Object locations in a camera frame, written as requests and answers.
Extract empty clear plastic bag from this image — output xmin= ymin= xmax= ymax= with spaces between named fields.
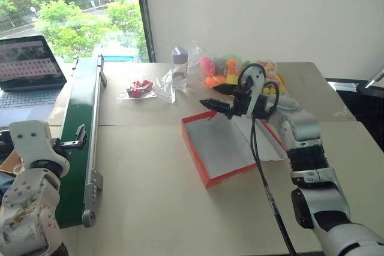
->
xmin=155 ymin=68 xmax=178 ymax=104

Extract grey laptop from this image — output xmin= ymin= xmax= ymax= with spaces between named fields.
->
xmin=0 ymin=35 xmax=68 ymax=128

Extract black side furniture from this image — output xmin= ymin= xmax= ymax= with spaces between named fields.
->
xmin=326 ymin=78 xmax=384 ymax=146

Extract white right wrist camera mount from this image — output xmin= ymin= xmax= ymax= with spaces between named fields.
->
xmin=241 ymin=63 xmax=268 ymax=119

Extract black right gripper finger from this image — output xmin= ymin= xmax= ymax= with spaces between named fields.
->
xmin=212 ymin=83 xmax=238 ymax=97
xmin=199 ymin=98 xmax=232 ymax=116

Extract clear bottle with grey cap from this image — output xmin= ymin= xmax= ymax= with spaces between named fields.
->
xmin=170 ymin=46 xmax=189 ymax=89

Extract green conveyor belt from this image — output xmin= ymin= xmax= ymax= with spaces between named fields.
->
xmin=55 ymin=54 xmax=108 ymax=229

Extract clear bag of colourful toys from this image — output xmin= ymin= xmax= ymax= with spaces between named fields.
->
xmin=188 ymin=41 xmax=250 ymax=91

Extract brown cardboard piece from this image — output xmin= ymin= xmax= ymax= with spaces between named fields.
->
xmin=0 ymin=150 xmax=23 ymax=176

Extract plastic bag of red pieces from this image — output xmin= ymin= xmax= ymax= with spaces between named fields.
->
xmin=116 ymin=78 xmax=158 ymax=101

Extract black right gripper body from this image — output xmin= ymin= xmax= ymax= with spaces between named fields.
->
xmin=226 ymin=83 xmax=253 ymax=119

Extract red shallow cardboard box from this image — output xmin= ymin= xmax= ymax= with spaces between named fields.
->
xmin=181 ymin=110 xmax=289 ymax=190

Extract light grey rounded object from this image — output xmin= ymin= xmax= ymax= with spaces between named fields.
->
xmin=271 ymin=97 xmax=301 ymax=112

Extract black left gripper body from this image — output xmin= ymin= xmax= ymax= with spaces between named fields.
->
xmin=50 ymin=137 xmax=73 ymax=161

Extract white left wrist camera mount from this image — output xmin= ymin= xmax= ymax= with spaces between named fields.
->
xmin=8 ymin=120 xmax=71 ymax=170

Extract silver metal handle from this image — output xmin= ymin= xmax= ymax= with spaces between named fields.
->
xmin=364 ymin=68 xmax=384 ymax=89

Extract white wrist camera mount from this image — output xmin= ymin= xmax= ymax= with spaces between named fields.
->
xmin=241 ymin=63 xmax=268 ymax=119
xmin=8 ymin=120 xmax=71 ymax=170

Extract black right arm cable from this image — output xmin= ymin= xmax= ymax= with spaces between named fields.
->
xmin=238 ymin=64 xmax=298 ymax=256

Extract bag of yellow candies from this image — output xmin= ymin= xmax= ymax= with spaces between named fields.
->
xmin=254 ymin=59 xmax=287 ymax=95

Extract black window frame post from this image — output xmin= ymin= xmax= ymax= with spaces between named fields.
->
xmin=133 ymin=0 xmax=156 ymax=64

